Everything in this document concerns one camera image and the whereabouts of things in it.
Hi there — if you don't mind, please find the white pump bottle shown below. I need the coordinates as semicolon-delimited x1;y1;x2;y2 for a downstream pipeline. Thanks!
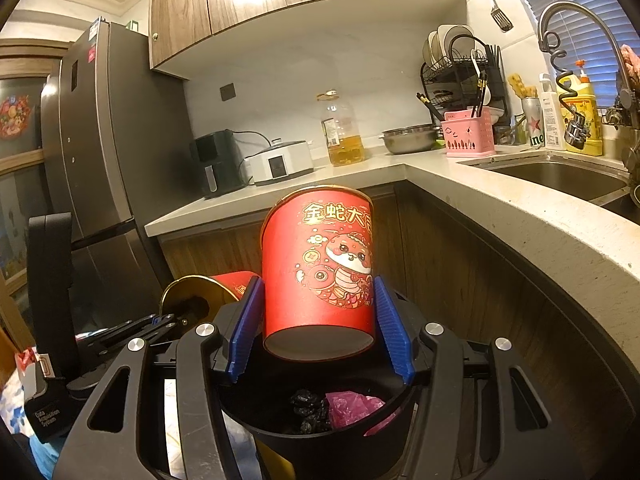
538;73;567;151

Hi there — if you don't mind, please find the wooden base cabinet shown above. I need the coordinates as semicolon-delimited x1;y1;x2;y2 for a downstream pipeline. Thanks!
156;181;640;480

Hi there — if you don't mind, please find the large red printed paper cup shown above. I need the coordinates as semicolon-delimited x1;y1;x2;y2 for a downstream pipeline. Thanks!
259;185;377;362

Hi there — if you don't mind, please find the red cup with gold inside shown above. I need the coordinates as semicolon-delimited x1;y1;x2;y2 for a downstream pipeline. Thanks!
158;269;262;329

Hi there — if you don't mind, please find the white slow cooker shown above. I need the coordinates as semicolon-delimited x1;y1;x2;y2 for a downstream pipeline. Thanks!
243;139;315;187

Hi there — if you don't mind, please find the hot pink plastic bag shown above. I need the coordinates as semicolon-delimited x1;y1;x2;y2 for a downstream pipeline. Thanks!
324;392;402;435

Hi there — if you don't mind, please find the cooking oil bottle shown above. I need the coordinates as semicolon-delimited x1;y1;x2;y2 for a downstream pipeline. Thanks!
314;89;366;168

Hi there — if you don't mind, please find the yellow plastic item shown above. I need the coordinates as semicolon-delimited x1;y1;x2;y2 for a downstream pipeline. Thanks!
256;439;302;480

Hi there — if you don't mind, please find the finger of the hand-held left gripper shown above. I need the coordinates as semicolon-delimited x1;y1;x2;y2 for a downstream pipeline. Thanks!
75;296;212;362

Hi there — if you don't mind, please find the stainless steel sink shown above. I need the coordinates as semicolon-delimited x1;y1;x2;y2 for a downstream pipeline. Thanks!
456;152;634;207

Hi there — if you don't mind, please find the pink utensil basket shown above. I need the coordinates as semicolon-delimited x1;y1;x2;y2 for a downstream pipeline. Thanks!
440;108;496;158

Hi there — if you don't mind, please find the wooden glass door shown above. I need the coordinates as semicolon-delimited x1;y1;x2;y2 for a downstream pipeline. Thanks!
0;39;72;313

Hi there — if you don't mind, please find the red door decoration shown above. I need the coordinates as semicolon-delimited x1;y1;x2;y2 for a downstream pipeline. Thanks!
0;93;36;139

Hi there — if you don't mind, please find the black dish rack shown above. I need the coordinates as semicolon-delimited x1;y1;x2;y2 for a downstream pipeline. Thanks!
419;34;509;129

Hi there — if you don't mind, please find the yellow detergent bottle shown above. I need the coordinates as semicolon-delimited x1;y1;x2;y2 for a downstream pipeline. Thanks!
564;59;605;157

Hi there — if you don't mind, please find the yellow scrubber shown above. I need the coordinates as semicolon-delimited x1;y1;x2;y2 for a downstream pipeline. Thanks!
507;73;539;100

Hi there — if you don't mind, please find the white bowl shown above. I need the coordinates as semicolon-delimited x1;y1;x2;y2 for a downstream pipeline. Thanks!
437;23;476;62

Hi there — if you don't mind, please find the steel gooseneck faucet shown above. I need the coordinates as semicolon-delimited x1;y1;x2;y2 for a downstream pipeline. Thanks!
537;1;639;113

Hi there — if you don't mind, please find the red white packet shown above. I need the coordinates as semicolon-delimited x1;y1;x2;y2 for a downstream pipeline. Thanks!
14;349;52;392

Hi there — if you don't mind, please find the silver beer can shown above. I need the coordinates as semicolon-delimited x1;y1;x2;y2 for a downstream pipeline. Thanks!
521;97;546;147

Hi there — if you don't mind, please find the grey refrigerator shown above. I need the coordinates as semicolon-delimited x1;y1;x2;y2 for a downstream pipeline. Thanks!
40;17;197;307

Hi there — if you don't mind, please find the blue cloth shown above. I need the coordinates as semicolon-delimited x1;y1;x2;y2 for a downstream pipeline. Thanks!
29;434;57;467

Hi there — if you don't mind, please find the stainless steel bowl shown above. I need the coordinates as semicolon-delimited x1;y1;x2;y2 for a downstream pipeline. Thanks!
380;123;442;155

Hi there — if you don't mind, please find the black coiled sprayer hose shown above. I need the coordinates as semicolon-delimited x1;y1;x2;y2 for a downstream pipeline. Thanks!
542;31;589;152

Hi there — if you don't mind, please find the pink rubber glove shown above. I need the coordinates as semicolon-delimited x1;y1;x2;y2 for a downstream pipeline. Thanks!
619;44;640;87

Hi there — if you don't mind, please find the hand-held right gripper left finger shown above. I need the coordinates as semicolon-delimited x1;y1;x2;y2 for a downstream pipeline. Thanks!
52;276;266;480

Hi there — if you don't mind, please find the black round bin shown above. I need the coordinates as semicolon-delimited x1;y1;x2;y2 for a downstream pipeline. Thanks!
217;374;419;480

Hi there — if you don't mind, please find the black air fryer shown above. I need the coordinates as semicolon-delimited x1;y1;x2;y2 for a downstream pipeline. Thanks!
188;129;246;199

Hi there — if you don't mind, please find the white plate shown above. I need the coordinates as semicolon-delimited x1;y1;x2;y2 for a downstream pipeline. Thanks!
422;29;441;64

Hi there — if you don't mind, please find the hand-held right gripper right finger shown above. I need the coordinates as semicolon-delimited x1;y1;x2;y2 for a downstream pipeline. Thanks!
372;275;591;480

